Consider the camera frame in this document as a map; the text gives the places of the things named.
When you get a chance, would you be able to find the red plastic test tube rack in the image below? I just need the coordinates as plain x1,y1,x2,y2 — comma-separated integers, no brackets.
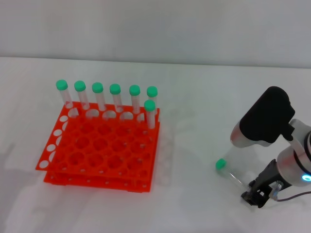
35,101,161,193

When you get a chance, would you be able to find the thin dark right arm cable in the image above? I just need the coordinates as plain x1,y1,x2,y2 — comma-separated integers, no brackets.
276,191,311,202

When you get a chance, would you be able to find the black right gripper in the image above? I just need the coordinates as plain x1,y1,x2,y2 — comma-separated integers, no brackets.
241,159,283,209

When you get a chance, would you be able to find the green capped white labelled tube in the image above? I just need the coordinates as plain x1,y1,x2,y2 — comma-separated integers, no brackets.
215,158,251,192

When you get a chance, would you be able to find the green capped clear test tube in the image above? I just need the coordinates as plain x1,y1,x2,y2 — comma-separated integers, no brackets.
109,83,124,113
144,100,156,130
55,79,74,109
146,86,158,115
91,82,107,111
129,84,141,115
74,80,90,110

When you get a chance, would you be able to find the clear plug connector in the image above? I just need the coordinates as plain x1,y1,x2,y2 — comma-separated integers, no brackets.
271,181,284,200

